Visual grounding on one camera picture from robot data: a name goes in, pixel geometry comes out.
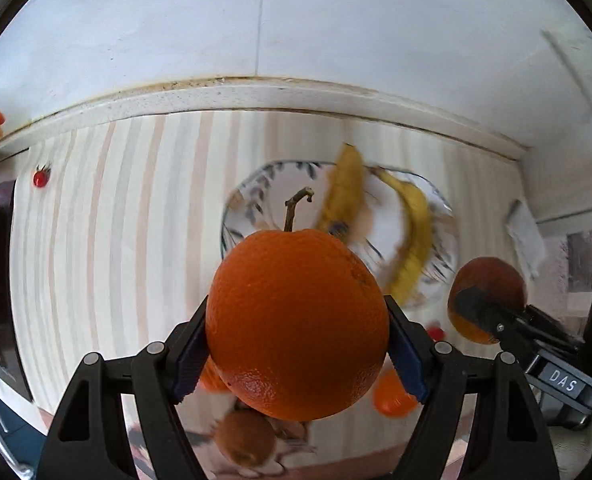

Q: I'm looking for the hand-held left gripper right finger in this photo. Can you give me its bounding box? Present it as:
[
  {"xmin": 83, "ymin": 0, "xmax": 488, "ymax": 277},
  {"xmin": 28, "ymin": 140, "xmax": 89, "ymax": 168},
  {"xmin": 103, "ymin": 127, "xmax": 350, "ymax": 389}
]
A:
[{"xmin": 383, "ymin": 294, "xmax": 561, "ymax": 480}]

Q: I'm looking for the brown spotted yellow banana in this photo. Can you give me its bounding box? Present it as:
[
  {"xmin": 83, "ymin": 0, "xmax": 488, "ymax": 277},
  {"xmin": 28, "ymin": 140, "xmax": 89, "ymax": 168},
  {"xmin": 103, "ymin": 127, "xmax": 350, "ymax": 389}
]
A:
[{"xmin": 312, "ymin": 143, "xmax": 377, "ymax": 241}]

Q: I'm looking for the large orange with stem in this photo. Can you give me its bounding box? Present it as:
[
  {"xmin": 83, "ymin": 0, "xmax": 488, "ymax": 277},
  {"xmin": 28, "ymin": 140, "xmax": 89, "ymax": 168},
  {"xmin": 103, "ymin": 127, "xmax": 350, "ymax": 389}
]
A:
[{"xmin": 205, "ymin": 187, "xmax": 391, "ymax": 422}]

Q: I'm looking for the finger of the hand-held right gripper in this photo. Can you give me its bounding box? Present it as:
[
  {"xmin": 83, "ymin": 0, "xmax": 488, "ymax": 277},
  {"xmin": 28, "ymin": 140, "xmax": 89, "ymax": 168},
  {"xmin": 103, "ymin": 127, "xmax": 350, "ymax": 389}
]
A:
[
  {"xmin": 454, "ymin": 285, "xmax": 544, "ymax": 361},
  {"xmin": 523, "ymin": 304, "xmax": 584, "ymax": 352}
]

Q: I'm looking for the leaf pattern white plate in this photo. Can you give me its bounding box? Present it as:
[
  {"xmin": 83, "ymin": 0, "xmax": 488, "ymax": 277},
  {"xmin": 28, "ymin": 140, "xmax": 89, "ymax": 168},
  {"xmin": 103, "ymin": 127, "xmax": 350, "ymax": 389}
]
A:
[{"xmin": 220, "ymin": 160, "xmax": 460, "ymax": 311}]

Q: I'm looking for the frosted glass sliding door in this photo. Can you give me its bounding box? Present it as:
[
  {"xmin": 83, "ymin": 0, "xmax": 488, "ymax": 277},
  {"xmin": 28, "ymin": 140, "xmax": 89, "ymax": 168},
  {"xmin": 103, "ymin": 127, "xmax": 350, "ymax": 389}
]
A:
[{"xmin": 520, "ymin": 150, "xmax": 592, "ymax": 311}]

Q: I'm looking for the small orange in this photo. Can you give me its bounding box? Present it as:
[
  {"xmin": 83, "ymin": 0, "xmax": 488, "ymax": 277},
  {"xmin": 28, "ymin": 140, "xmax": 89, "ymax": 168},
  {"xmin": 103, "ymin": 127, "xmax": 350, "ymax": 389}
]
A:
[
  {"xmin": 372, "ymin": 367, "xmax": 421, "ymax": 418},
  {"xmin": 196, "ymin": 355, "xmax": 233, "ymax": 394}
]

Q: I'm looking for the white crumpled paper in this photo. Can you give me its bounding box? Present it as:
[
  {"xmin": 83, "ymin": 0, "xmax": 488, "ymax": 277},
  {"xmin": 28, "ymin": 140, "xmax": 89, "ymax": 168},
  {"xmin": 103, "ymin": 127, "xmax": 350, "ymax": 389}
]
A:
[{"xmin": 506, "ymin": 200, "xmax": 547, "ymax": 281}]

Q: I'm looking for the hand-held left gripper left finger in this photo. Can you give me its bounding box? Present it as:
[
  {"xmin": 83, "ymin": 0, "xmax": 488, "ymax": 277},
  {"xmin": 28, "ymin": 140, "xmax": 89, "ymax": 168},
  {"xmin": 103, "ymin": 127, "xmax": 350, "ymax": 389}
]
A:
[{"xmin": 35, "ymin": 296, "xmax": 211, "ymax": 480}]

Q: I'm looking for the blue base cabinet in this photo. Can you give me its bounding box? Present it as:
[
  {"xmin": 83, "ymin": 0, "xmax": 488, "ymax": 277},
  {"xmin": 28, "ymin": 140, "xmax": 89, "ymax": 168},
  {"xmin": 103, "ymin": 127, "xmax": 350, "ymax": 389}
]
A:
[{"xmin": 0, "ymin": 370, "xmax": 52, "ymax": 476}]

